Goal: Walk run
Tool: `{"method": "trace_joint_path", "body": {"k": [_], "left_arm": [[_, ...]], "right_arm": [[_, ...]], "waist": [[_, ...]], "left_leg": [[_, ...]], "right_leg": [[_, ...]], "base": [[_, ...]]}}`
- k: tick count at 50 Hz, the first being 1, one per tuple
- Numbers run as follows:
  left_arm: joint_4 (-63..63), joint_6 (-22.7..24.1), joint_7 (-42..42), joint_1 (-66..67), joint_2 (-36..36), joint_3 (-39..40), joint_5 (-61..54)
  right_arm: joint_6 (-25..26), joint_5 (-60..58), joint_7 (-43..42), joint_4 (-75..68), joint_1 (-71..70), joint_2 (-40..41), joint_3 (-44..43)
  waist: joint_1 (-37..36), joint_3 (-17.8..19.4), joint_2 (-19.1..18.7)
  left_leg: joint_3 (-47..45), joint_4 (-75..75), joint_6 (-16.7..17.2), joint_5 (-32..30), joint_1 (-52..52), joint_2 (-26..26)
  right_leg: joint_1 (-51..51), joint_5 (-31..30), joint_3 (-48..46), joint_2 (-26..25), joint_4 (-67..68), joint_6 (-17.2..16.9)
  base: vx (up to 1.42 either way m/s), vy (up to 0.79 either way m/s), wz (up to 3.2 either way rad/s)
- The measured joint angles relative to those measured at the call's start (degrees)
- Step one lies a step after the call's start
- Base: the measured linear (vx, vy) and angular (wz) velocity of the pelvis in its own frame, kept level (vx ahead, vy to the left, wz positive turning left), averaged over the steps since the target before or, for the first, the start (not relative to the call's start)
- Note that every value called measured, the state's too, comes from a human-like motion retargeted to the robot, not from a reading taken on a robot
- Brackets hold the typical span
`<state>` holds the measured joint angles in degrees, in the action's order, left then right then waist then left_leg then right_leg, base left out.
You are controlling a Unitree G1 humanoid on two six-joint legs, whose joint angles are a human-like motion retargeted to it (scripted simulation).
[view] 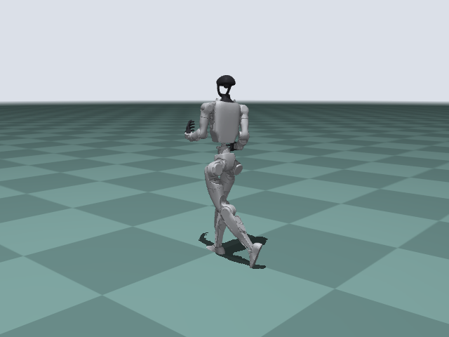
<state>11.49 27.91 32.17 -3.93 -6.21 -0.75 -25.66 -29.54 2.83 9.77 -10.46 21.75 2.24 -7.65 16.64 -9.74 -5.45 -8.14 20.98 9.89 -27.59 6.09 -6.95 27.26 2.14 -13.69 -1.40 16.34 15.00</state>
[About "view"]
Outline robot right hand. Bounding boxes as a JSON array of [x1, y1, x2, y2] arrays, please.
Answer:
[[226, 142, 236, 151]]

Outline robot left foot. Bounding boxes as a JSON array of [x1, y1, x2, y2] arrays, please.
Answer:
[[249, 243, 262, 268]]

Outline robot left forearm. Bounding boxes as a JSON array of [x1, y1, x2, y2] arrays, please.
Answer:
[[185, 129, 201, 142]]

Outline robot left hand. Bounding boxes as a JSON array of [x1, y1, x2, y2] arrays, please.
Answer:
[[185, 120, 195, 133]]

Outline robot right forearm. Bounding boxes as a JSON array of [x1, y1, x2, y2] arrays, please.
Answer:
[[234, 135, 250, 150]]

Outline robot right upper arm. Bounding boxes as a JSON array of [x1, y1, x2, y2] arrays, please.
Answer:
[[239, 104, 249, 140]]

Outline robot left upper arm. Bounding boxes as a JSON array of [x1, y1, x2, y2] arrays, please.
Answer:
[[198, 103, 215, 139]]

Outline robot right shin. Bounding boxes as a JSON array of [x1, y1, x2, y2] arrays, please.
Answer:
[[214, 201, 229, 247]]

